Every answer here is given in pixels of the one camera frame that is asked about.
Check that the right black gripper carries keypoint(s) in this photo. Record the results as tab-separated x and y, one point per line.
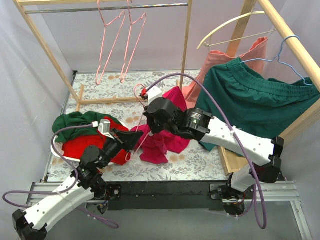
152	124

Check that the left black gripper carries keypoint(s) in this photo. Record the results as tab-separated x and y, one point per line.
117	137

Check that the magenta t shirt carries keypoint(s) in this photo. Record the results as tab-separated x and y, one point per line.
155	147

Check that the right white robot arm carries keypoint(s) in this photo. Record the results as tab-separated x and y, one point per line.
196	124

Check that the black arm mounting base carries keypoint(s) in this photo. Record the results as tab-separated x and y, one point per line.
211	195

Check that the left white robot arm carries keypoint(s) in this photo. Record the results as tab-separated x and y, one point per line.
83	184

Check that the red t shirt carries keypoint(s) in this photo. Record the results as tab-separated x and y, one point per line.
75	148

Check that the dark green t shirt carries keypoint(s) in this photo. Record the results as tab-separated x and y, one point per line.
75	119

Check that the white laundry basket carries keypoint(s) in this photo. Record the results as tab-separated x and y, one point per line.
56	150

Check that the teal green shorts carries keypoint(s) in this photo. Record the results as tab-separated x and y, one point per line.
258	106

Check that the salmon pink shorts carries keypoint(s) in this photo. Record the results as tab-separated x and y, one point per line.
215	57

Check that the small wooden clothes rack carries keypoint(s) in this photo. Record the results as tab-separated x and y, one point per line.
20	5

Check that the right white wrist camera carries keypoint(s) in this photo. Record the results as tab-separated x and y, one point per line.
151	94

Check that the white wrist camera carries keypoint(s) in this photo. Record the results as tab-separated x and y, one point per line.
103	127
151	94

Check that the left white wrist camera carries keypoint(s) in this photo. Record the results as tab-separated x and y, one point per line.
103	127

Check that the aluminium table frame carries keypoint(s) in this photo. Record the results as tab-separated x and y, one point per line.
283	191

